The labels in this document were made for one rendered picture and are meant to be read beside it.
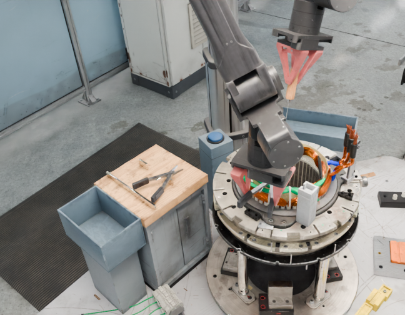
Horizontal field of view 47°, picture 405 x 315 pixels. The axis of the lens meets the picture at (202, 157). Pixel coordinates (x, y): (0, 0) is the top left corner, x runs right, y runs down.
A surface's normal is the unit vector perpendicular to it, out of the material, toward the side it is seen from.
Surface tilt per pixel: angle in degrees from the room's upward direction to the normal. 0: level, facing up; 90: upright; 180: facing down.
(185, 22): 90
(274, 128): 21
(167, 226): 90
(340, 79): 0
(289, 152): 89
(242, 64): 78
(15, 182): 0
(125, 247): 90
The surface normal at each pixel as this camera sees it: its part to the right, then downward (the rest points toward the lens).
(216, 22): 0.14, 0.44
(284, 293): -0.05, 0.63
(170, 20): 0.78, 0.35
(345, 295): -0.07, -0.78
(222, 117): 0.23, 0.60
